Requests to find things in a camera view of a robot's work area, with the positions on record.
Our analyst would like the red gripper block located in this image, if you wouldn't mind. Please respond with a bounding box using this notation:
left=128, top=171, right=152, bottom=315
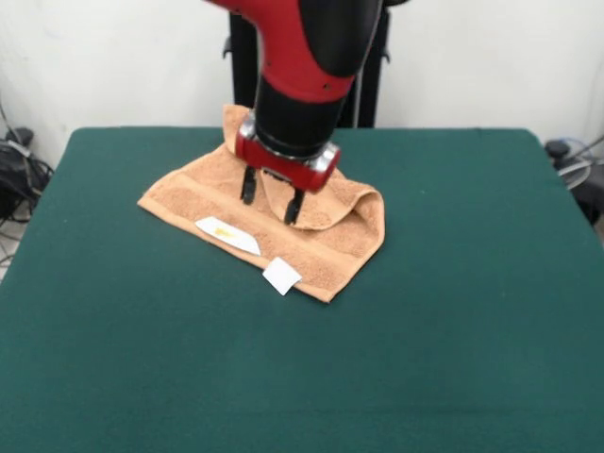
left=234, top=123, right=342, bottom=226

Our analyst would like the tan terry towel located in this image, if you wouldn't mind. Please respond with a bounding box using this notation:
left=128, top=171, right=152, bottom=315
left=136, top=104, right=387, bottom=305

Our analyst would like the grey vertical rod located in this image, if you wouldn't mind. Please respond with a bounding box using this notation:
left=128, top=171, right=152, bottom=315
left=356, top=65, right=370, bottom=128

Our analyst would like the dark green table cloth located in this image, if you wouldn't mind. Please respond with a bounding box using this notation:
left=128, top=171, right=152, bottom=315
left=0, top=126, right=604, bottom=453

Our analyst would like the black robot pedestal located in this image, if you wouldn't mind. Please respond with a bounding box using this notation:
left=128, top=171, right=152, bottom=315
left=221, top=0, right=393, bottom=129

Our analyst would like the black cable bundle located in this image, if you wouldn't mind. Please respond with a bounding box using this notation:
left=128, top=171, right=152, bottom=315
left=0, top=126, right=56, bottom=227

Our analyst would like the black device with cables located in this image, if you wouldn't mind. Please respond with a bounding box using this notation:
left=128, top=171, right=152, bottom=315
left=545, top=139, right=604, bottom=226

